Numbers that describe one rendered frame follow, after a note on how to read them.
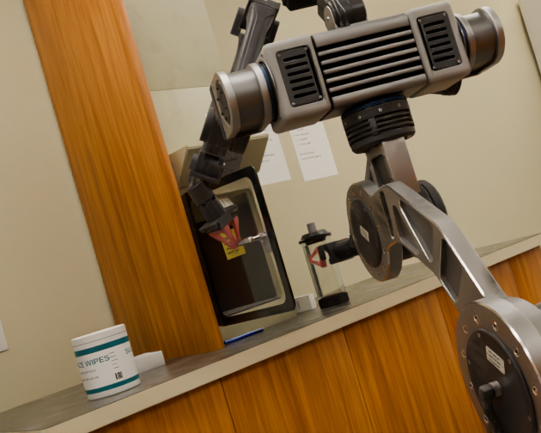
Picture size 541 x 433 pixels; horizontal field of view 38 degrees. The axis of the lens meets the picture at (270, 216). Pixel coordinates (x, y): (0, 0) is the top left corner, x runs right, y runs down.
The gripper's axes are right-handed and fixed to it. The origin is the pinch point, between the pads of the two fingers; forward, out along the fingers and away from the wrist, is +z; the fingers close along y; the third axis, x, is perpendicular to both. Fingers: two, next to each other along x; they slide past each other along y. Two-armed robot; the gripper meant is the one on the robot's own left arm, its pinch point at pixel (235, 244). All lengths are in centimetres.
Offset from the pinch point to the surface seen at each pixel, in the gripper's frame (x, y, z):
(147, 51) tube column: -22, -33, -54
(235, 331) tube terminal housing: -21.4, 0.0, 26.0
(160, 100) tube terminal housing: -22, -27, -41
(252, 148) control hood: -10.9, -37.1, -13.6
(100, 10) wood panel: -22, -27, -71
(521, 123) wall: -42, -269, 90
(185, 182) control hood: -18.5, -13.6, -17.8
